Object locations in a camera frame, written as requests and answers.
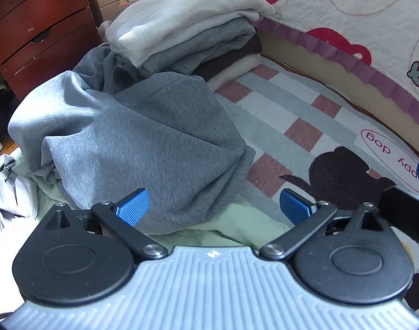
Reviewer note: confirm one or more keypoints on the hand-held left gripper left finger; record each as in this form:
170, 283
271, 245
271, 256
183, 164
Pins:
133, 208

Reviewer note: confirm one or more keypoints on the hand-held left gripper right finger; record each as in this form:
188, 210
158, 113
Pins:
295, 208

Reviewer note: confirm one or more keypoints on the grey hoodie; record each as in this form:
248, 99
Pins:
144, 144

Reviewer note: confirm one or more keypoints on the light green cloth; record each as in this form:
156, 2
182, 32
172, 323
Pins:
237, 220

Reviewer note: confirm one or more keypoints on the checkered rug with dog print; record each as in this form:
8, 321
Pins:
275, 110

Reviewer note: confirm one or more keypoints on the light grey crumpled cloth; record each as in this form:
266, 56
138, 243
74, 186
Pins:
10, 192

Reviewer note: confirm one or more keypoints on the beige mattress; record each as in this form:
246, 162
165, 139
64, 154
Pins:
326, 68

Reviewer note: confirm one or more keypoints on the white ribbed garment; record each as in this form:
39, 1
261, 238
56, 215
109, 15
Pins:
133, 41

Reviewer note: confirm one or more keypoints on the dark brown folded garment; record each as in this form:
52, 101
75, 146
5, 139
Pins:
237, 51

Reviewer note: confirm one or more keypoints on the white bear-print bedspread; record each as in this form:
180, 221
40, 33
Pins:
333, 7

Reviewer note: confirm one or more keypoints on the wooden drawer cabinet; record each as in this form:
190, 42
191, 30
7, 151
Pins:
41, 13

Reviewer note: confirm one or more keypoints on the off-white fleece garment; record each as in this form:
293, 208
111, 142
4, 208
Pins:
195, 0

